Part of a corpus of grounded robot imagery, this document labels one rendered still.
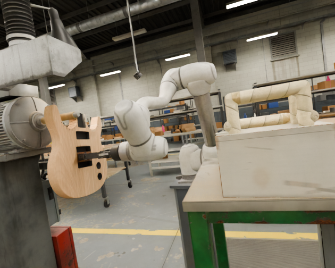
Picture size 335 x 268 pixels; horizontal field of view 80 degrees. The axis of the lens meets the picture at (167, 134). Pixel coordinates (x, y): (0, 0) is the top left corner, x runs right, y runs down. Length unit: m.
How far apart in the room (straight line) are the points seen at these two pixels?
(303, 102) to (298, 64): 11.89
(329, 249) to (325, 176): 0.69
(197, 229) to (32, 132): 0.83
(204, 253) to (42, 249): 0.95
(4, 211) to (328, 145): 1.27
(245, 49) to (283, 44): 1.80
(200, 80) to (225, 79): 10.73
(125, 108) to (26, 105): 0.54
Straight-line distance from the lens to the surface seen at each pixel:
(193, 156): 1.46
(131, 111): 0.72
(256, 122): 0.73
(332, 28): 13.28
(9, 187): 1.23
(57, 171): 0.93
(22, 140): 1.09
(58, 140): 0.95
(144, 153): 0.82
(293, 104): 0.66
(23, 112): 1.10
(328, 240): 1.23
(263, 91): 0.57
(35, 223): 1.33
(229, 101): 0.57
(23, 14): 1.10
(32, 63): 0.93
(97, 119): 1.17
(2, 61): 1.05
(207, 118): 1.29
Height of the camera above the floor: 1.15
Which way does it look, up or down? 3 degrees down
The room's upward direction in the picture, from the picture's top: 8 degrees counter-clockwise
